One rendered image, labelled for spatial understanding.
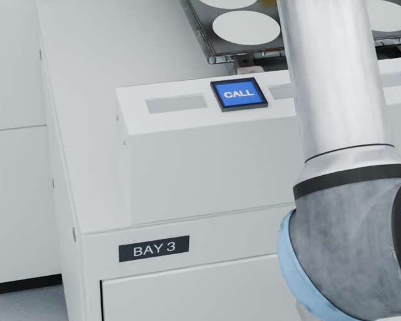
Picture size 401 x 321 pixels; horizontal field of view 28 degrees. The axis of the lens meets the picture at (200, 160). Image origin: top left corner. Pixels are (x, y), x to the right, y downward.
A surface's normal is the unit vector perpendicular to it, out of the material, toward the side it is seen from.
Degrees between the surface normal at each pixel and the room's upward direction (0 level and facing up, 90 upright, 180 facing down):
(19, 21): 90
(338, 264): 66
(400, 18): 0
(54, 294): 0
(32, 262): 90
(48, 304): 0
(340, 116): 45
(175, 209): 90
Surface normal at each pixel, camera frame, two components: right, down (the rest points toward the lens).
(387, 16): 0.04, -0.77
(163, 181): 0.25, 0.62
